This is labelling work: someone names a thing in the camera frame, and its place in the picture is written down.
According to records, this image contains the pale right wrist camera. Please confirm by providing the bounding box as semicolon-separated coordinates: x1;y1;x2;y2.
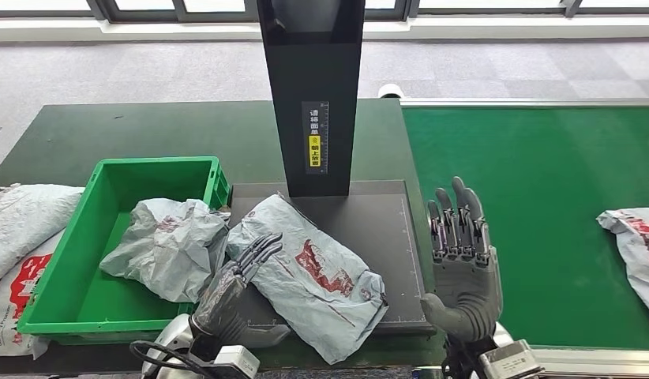
478;339;546;379

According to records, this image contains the aluminium conveyor frame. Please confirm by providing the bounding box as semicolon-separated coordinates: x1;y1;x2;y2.
399;98;649;379

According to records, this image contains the black and yellow label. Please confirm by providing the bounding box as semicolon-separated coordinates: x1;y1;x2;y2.
302;101;330;175

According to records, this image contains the white window sill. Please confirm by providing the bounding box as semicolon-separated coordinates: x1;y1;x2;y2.
0;15;649;43

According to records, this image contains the plain white woven sack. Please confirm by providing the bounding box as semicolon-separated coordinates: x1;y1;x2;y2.
0;182;86;290

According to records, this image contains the grey parcel with red print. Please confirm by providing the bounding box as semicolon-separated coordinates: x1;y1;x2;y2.
226;193;389;366

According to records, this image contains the grey plastic parcel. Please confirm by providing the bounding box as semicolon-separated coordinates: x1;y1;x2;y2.
99;197;231;305

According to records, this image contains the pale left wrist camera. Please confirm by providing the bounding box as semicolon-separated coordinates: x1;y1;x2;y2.
212;345;261;379

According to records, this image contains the white sack with red print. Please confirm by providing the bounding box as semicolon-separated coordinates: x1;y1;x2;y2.
0;230;65;360

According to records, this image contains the dark window frame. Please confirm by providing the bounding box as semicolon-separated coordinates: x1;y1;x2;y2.
0;0;649;22

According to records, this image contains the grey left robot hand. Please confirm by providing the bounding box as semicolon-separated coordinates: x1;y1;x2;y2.
189;232;292;351

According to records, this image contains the black inbound scanner machine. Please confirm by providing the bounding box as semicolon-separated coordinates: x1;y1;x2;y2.
227;0;435;336

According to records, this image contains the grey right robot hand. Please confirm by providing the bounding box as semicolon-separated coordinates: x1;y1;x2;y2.
420;176;504;344

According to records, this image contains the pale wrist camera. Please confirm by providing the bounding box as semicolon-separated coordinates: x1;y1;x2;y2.
478;339;546;379
212;345;261;379

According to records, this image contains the green conveyor belt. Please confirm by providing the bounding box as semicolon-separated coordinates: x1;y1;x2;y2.
403;107;649;351

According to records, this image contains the large white printed parcel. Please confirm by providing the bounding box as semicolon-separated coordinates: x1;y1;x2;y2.
596;208;649;323

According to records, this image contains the green plastic crate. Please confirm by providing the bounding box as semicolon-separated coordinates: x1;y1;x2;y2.
17;156;231;347

